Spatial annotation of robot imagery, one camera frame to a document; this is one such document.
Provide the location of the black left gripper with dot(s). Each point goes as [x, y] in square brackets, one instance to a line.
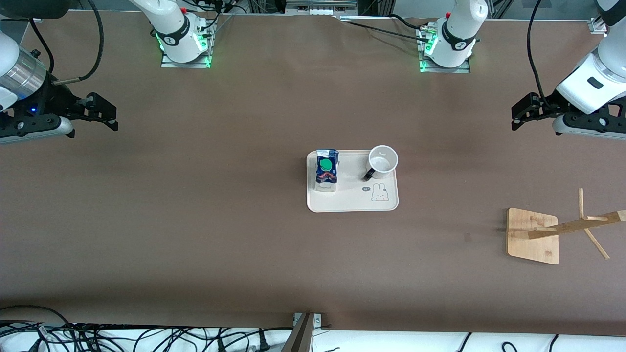
[544, 106]

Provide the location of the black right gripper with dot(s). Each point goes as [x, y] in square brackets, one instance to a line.
[53, 101]

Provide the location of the blue milk carton green cap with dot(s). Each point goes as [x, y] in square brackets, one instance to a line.
[326, 168]

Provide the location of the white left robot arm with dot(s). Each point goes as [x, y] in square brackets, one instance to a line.
[459, 29]

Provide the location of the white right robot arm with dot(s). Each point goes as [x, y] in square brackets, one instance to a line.
[173, 29]

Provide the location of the wooden cup rack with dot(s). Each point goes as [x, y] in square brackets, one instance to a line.
[530, 239]

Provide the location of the cream tray with rabbit print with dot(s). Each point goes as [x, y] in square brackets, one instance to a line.
[352, 198]

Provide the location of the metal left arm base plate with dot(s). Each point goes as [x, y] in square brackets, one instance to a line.
[464, 70]

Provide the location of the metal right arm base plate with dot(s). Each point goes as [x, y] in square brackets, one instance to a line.
[166, 62]

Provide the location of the aluminium frame with connectors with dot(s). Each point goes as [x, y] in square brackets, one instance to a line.
[320, 6]

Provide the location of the aluminium profile with bracket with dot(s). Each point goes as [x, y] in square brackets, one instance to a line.
[302, 337]

